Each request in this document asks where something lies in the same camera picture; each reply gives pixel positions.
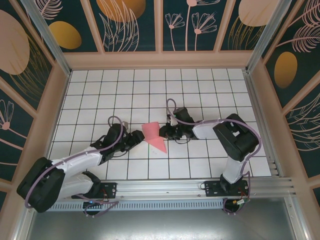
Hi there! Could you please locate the aluminium side rail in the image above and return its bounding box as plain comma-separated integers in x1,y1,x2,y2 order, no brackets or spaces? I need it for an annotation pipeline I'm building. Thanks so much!
242,69,286,179

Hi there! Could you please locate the aluminium corner post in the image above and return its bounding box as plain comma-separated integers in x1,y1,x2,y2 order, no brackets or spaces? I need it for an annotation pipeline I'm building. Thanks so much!
19,0,73,77
245,0,300,75

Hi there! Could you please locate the slotted grey cable duct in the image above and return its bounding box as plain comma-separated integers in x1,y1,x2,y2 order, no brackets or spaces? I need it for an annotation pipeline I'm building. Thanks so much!
48,201,225,211

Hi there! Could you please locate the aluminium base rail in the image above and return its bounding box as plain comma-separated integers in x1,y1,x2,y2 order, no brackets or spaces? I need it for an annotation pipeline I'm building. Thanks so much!
24,176,300,202

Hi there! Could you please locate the aluminium frame leg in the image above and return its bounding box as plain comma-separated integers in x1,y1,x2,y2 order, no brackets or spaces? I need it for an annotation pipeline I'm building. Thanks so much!
13,209,36,240
284,197,308,240

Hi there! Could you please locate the thin black camera cable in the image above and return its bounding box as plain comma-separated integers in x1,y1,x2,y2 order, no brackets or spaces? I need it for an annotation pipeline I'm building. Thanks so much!
174,136,193,145

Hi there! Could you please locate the grey sheet metal panel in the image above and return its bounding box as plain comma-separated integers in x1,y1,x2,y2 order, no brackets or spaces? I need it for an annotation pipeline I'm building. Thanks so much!
24,209,297,240

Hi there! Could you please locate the small controller circuit board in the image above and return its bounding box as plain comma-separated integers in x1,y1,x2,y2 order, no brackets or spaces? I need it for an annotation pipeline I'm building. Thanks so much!
82,199,106,210
231,197,252,207

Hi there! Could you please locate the pink paper sheet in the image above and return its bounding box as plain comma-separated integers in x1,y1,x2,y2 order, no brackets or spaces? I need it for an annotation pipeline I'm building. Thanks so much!
141,121,167,154

